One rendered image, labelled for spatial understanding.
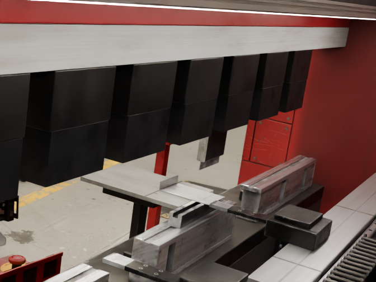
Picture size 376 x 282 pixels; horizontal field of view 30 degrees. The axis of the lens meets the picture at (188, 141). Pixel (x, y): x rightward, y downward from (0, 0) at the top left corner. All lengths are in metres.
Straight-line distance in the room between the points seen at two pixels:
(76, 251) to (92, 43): 2.85
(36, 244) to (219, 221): 2.28
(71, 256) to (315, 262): 2.45
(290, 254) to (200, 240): 0.25
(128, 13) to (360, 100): 1.36
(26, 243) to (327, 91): 2.05
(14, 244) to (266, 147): 1.79
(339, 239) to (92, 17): 0.81
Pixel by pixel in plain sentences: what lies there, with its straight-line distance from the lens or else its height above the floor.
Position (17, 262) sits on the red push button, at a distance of 1.66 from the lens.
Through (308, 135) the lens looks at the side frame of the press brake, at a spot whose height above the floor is 1.03.
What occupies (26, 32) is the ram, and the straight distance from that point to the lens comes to 0.90.
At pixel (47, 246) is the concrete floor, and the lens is 3.83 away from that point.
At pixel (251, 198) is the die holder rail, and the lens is 1.91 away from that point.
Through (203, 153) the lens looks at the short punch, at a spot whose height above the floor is 1.12.
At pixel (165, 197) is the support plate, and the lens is 1.58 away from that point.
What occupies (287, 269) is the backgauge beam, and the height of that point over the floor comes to 0.98.
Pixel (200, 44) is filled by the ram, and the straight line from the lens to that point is 1.32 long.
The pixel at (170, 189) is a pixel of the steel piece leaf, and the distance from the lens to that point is 1.63.
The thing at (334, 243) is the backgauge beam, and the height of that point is 0.98.
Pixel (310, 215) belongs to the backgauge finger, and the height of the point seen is 1.03.
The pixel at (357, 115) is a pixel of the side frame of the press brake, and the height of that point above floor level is 1.13.
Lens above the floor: 1.49
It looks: 13 degrees down
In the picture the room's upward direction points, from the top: 8 degrees clockwise
